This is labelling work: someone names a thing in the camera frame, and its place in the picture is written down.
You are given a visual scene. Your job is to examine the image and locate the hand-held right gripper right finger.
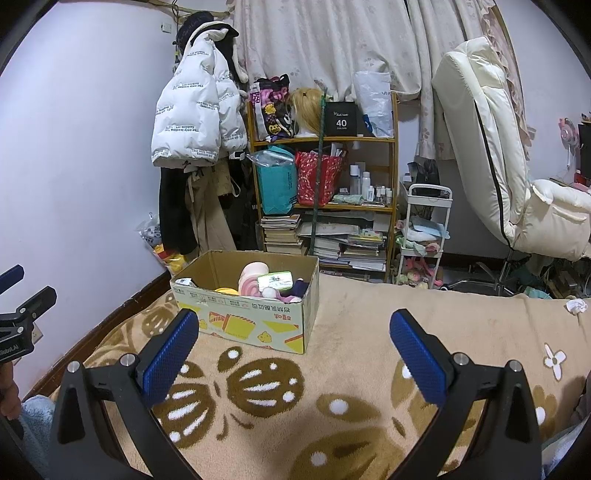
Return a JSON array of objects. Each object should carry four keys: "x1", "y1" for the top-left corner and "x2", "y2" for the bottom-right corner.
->
[{"x1": 389, "y1": 308, "x2": 543, "y2": 480}]

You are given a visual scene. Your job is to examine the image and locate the pile of small soft toys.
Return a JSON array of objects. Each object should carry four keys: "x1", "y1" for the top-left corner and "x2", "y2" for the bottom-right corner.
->
[{"x1": 399, "y1": 219, "x2": 448, "y2": 287}]

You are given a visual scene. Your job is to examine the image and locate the dark coat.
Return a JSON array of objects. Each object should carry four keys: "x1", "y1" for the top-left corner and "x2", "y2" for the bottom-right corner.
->
[{"x1": 226, "y1": 152, "x2": 262, "y2": 253}]

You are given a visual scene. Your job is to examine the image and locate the person's left hand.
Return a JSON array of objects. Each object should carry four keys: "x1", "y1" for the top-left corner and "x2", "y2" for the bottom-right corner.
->
[{"x1": 0, "y1": 362, "x2": 23, "y2": 420}]

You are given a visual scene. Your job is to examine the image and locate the chair base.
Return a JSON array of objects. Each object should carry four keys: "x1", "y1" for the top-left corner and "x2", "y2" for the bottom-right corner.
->
[{"x1": 450, "y1": 249, "x2": 533, "y2": 297}]

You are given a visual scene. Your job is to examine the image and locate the purple haired plush doll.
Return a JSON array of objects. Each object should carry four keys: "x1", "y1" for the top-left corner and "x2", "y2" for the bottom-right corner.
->
[{"x1": 261, "y1": 278, "x2": 310, "y2": 302}]

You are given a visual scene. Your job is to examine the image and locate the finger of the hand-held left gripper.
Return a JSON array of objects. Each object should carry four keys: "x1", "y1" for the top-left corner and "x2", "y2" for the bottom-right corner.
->
[
  {"x1": 0, "y1": 264, "x2": 25, "y2": 295},
  {"x1": 0, "y1": 286, "x2": 57, "y2": 326}
]

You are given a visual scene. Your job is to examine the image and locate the beige trousers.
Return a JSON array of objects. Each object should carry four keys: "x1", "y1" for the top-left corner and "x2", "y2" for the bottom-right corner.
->
[{"x1": 185, "y1": 159, "x2": 241, "y2": 254}]

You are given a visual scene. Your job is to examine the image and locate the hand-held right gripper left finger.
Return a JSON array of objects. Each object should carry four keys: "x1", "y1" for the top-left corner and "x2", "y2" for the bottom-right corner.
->
[{"x1": 48, "y1": 308, "x2": 200, "y2": 480}]

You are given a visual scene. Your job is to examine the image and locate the black garment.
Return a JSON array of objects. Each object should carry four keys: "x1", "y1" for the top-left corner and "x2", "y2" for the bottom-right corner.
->
[{"x1": 159, "y1": 164, "x2": 197, "y2": 256}]

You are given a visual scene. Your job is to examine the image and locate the person's light blue clothing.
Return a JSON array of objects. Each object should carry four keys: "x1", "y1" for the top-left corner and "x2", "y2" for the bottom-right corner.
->
[{"x1": 21, "y1": 396, "x2": 59, "y2": 479}]

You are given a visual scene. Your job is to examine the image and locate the yellow bag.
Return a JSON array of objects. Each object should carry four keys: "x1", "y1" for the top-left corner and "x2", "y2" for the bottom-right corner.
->
[{"x1": 154, "y1": 244, "x2": 190, "y2": 277}]

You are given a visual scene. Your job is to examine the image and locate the teal bag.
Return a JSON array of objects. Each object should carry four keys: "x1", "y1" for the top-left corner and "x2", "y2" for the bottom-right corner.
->
[{"x1": 255, "y1": 145, "x2": 299, "y2": 217}]

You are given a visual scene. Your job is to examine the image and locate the white padded chair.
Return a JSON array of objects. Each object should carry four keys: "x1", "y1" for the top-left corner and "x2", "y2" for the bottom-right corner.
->
[{"x1": 431, "y1": 36, "x2": 591, "y2": 263}]

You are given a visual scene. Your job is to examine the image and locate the white puffer jacket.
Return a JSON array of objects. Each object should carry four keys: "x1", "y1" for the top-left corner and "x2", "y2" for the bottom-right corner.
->
[{"x1": 151, "y1": 21, "x2": 248, "y2": 168}]

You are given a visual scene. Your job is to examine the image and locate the pink desk fan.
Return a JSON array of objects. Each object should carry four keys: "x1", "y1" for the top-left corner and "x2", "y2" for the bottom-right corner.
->
[{"x1": 556, "y1": 117, "x2": 583, "y2": 172}]

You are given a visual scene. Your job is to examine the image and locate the cardboard box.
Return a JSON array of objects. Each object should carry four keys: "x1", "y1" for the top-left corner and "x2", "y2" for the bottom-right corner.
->
[{"x1": 170, "y1": 250, "x2": 320, "y2": 355}]

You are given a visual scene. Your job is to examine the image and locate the white rolling cart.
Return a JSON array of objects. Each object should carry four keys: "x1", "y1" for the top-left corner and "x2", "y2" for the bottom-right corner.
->
[{"x1": 396, "y1": 184, "x2": 454, "y2": 289}]

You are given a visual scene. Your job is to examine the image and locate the pile of books and papers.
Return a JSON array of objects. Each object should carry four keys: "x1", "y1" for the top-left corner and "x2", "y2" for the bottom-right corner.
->
[{"x1": 298, "y1": 212, "x2": 391, "y2": 272}]

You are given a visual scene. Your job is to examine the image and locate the green pole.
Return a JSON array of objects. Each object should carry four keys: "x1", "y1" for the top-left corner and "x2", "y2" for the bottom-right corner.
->
[{"x1": 309, "y1": 79, "x2": 331, "y2": 257}]

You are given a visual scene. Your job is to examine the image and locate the pink plush toy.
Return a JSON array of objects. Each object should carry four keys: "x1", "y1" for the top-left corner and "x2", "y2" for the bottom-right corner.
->
[{"x1": 238, "y1": 261, "x2": 271, "y2": 297}]

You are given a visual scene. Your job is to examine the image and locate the row of white bottles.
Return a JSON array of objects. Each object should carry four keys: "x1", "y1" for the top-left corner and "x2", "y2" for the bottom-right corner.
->
[{"x1": 348, "y1": 164, "x2": 394, "y2": 206}]

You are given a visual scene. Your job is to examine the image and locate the beige patterned blanket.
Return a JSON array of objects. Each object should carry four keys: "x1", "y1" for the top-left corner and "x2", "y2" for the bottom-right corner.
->
[{"x1": 51, "y1": 270, "x2": 591, "y2": 480}]

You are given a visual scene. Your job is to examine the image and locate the red bag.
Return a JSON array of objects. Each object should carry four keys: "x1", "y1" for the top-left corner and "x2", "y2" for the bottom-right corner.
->
[{"x1": 295, "y1": 150, "x2": 345, "y2": 208}]

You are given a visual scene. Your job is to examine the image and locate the black box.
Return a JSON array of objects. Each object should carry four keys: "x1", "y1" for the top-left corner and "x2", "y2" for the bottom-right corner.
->
[{"x1": 323, "y1": 102, "x2": 359, "y2": 138}]

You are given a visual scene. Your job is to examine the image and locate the stack of books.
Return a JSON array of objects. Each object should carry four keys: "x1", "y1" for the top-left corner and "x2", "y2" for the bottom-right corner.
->
[{"x1": 260, "y1": 213, "x2": 308, "y2": 256}]

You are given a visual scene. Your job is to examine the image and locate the black bag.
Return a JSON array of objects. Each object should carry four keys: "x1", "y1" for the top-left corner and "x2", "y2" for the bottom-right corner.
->
[{"x1": 406, "y1": 159, "x2": 442, "y2": 186}]

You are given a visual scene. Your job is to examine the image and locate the green tissue pack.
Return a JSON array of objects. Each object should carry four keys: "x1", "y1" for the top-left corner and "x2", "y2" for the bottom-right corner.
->
[{"x1": 256, "y1": 271, "x2": 295, "y2": 292}]

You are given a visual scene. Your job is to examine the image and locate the blonde wig on mannequin head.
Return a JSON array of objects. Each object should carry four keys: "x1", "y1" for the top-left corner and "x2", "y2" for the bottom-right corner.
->
[{"x1": 287, "y1": 88, "x2": 327, "y2": 138}]

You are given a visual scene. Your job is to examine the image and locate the clear plastic bag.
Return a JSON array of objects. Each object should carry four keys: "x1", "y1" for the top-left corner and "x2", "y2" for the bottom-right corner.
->
[{"x1": 246, "y1": 148, "x2": 296, "y2": 169}]

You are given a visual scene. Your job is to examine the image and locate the patterned tote bag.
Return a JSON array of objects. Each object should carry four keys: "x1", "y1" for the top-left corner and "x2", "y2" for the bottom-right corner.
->
[{"x1": 249, "y1": 74, "x2": 296, "y2": 142}]

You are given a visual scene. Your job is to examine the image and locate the printed plastic bag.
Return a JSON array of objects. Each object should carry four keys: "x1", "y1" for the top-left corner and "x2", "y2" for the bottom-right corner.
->
[{"x1": 139, "y1": 213, "x2": 165, "y2": 253}]

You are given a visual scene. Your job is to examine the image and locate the white plastic bag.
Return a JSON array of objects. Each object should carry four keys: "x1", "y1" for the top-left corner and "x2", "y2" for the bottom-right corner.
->
[{"x1": 353, "y1": 70, "x2": 394, "y2": 138}]

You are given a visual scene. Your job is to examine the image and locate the wooden shelf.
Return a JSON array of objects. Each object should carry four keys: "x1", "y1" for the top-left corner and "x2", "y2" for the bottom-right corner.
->
[{"x1": 247, "y1": 90, "x2": 400, "y2": 284}]

